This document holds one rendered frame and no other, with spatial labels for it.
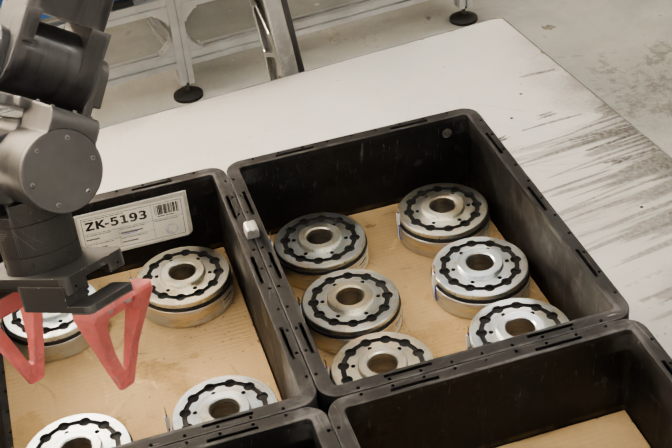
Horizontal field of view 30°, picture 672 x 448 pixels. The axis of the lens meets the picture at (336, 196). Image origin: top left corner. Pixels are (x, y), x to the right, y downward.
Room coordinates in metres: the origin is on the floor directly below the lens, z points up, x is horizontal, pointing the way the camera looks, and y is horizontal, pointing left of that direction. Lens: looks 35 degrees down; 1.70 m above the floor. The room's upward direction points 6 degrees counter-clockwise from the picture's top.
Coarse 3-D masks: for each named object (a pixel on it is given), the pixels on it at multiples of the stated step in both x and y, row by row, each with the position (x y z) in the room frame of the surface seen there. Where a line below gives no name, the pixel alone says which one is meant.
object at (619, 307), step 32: (384, 128) 1.21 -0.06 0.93; (416, 128) 1.21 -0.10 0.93; (480, 128) 1.19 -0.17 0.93; (256, 160) 1.17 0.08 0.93; (512, 160) 1.12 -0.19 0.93; (576, 256) 0.94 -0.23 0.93; (288, 288) 0.94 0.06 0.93; (608, 288) 0.89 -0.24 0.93; (288, 320) 0.90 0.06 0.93; (576, 320) 0.85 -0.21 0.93; (608, 320) 0.85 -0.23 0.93; (480, 352) 0.82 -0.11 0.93; (320, 384) 0.81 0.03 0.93; (352, 384) 0.80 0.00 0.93; (384, 384) 0.80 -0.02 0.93
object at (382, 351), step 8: (368, 352) 0.91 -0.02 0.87; (376, 352) 0.91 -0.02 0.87; (384, 352) 0.91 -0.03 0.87; (392, 352) 0.91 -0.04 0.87; (400, 352) 0.90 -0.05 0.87; (360, 360) 0.90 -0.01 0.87; (368, 360) 0.90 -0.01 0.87; (400, 360) 0.89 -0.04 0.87; (360, 368) 0.89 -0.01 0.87; (368, 368) 0.89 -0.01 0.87; (368, 376) 0.88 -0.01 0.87
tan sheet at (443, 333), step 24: (360, 216) 1.18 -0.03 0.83; (384, 216) 1.18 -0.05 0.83; (384, 240) 1.13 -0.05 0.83; (384, 264) 1.09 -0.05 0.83; (408, 264) 1.09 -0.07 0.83; (432, 264) 1.08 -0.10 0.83; (408, 288) 1.04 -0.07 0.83; (408, 312) 1.00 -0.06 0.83; (432, 312) 1.00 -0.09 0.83; (432, 336) 0.96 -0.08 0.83; (456, 336) 0.96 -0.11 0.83
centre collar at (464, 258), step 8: (480, 248) 1.05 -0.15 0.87; (464, 256) 1.04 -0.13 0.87; (472, 256) 1.04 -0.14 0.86; (480, 256) 1.04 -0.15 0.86; (488, 256) 1.04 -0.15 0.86; (496, 256) 1.04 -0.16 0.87; (464, 264) 1.03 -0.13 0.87; (496, 264) 1.02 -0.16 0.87; (464, 272) 1.02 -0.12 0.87; (472, 272) 1.01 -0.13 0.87; (480, 272) 1.01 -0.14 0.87; (488, 272) 1.01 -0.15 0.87; (496, 272) 1.01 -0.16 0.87
